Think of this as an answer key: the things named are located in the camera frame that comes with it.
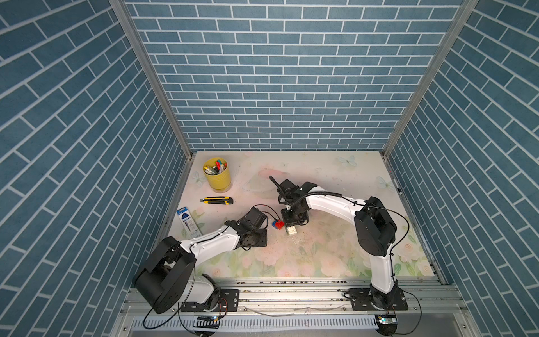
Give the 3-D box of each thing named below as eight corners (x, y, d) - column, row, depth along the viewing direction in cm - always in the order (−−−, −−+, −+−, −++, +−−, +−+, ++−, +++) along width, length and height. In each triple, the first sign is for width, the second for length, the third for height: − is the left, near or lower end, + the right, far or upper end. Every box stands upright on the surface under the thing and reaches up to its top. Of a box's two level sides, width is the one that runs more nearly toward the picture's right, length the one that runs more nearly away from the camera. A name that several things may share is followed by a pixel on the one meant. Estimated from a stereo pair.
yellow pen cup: (208, 194, 105) (199, 176, 94) (212, 176, 113) (205, 157, 102) (230, 194, 105) (225, 176, 94) (233, 176, 113) (229, 157, 102)
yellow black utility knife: (201, 204, 102) (199, 202, 100) (202, 199, 104) (201, 196, 102) (232, 204, 102) (232, 202, 100) (233, 199, 104) (233, 196, 103)
